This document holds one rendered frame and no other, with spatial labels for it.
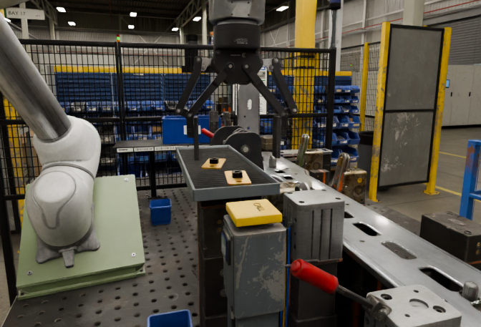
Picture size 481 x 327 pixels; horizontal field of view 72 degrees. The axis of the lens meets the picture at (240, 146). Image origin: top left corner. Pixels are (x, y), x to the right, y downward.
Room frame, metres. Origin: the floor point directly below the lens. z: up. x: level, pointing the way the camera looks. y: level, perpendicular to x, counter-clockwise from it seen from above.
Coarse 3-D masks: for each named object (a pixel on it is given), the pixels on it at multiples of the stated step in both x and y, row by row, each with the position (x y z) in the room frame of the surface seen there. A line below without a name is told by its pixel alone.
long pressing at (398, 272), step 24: (264, 168) 1.28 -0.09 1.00; (288, 168) 1.28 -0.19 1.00; (336, 192) 0.97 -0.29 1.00; (360, 216) 0.78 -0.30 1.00; (360, 240) 0.65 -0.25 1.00; (384, 240) 0.65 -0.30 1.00; (408, 240) 0.65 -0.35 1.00; (360, 264) 0.57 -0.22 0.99; (384, 264) 0.55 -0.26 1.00; (408, 264) 0.55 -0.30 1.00; (432, 264) 0.55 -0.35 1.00; (456, 264) 0.55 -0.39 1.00; (432, 288) 0.48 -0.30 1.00; (480, 288) 0.48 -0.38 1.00; (480, 312) 0.42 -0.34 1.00
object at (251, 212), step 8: (248, 200) 0.44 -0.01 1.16; (256, 200) 0.44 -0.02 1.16; (264, 200) 0.44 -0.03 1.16; (232, 208) 0.41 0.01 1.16; (240, 208) 0.41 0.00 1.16; (248, 208) 0.41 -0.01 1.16; (256, 208) 0.41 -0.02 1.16; (264, 208) 0.41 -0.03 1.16; (272, 208) 0.41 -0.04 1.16; (232, 216) 0.40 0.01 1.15; (240, 216) 0.38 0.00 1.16; (248, 216) 0.38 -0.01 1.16; (256, 216) 0.39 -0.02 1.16; (264, 216) 0.39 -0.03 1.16; (272, 216) 0.39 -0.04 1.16; (280, 216) 0.39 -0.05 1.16; (240, 224) 0.38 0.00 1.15; (248, 224) 0.38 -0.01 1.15; (256, 224) 0.38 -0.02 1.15
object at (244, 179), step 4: (228, 172) 0.58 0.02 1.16; (232, 172) 0.55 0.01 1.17; (236, 172) 0.55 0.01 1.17; (240, 172) 0.55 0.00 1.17; (244, 172) 0.58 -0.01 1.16; (228, 176) 0.56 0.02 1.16; (232, 176) 0.55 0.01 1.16; (236, 176) 0.55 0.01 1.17; (240, 176) 0.55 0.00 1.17; (244, 176) 0.56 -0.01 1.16; (228, 180) 0.53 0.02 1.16; (232, 180) 0.53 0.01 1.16; (236, 180) 0.53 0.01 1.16; (240, 180) 0.53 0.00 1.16; (244, 180) 0.53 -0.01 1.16; (248, 180) 0.53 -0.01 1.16; (228, 184) 0.52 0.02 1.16; (232, 184) 0.51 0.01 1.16; (236, 184) 0.51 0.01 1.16; (240, 184) 0.51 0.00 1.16; (244, 184) 0.52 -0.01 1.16; (248, 184) 0.52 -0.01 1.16
